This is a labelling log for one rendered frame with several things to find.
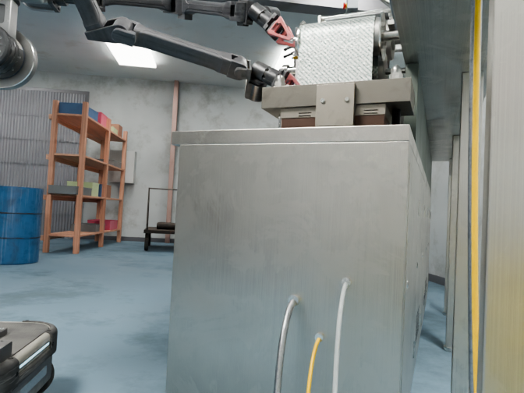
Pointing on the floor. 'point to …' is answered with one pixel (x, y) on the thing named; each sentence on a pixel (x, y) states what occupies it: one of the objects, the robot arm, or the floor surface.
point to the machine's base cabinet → (298, 266)
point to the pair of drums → (19, 224)
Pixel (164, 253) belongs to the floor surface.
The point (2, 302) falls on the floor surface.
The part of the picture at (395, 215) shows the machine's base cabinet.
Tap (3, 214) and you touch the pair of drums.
